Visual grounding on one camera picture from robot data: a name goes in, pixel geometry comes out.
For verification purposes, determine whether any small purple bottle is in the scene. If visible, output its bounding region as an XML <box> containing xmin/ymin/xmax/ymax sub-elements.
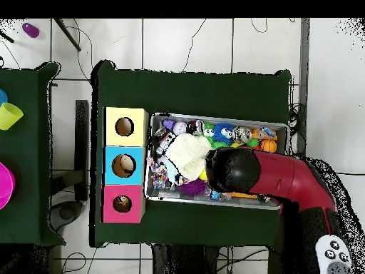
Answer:
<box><xmin>21</xmin><ymin>22</ymin><xmax>41</xmax><ymax>39</ymax></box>

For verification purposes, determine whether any green side table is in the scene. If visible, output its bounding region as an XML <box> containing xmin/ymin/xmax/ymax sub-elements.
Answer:
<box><xmin>0</xmin><ymin>61</ymin><xmax>66</xmax><ymax>246</ymax></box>

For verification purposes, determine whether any colourful braided rope toy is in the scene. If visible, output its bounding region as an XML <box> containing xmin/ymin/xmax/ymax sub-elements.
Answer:
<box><xmin>147</xmin><ymin>156</ymin><xmax>175</xmax><ymax>192</ymax></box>

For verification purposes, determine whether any wooden box with three holes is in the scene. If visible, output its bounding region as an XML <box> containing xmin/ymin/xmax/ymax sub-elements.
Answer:
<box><xmin>102</xmin><ymin>106</ymin><xmax>150</xmax><ymax>224</ymax></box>

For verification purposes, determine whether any blue spiky ball with eyes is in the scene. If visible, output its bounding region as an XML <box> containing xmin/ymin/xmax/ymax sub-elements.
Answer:
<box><xmin>213</xmin><ymin>122</ymin><xmax>237</xmax><ymax>145</ymax></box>

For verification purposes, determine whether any orange toy basketball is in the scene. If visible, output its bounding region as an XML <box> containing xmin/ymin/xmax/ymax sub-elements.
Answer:
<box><xmin>259</xmin><ymin>139</ymin><xmax>278</xmax><ymax>155</ymax></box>

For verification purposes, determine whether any cream knitted cloth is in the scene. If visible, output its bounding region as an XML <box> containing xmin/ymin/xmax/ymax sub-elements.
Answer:
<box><xmin>165</xmin><ymin>133</ymin><xmax>213</xmax><ymax>181</ymax></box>

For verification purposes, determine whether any pink disc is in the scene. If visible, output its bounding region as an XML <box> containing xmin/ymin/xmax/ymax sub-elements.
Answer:
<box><xmin>0</xmin><ymin>161</ymin><xmax>16</xmax><ymax>210</ymax></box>

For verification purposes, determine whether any purple spiky toy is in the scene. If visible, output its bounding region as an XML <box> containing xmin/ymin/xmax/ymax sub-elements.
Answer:
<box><xmin>181</xmin><ymin>179</ymin><xmax>207</xmax><ymax>197</ymax></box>

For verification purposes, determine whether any white toy baseball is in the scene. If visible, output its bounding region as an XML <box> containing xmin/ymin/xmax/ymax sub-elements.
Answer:
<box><xmin>173</xmin><ymin>121</ymin><xmax>188</xmax><ymax>137</ymax></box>

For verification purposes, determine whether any dark green table cloth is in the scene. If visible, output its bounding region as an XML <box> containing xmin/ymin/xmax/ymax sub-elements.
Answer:
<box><xmin>90</xmin><ymin>59</ymin><xmax>293</xmax><ymax>252</ymax></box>

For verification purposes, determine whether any green spiky ball with eyes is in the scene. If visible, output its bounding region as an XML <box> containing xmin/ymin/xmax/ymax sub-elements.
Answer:
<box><xmin>199</xmin><ymin>123</ymin><xmax>217</xmax><ymax>143</ymax></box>

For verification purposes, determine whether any shallow clear mesh bin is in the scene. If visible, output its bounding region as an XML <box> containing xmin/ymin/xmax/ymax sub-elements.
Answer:
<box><xmin>145</xmin><ymin>113</ymin><xmax>289</xmax><ymax>210</ymax></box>

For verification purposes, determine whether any black tripod leg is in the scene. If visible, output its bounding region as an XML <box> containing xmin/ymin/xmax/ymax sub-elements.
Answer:
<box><xmin>53</xmin><ymin>19</ymin><xmax>82</xmax><ymax>52</ymax></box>

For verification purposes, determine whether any lime green cup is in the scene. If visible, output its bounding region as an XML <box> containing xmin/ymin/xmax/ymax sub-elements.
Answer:
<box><xmin>0</xmin><ymin>102</ymin><xmax>25</xmax><ymax>131</ymax></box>

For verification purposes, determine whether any red crushed can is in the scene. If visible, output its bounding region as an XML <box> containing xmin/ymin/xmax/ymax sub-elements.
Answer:
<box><xmin>185</xmin><ymin>118</ymin><xmax>205</xmax><ymax>137</ymax></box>

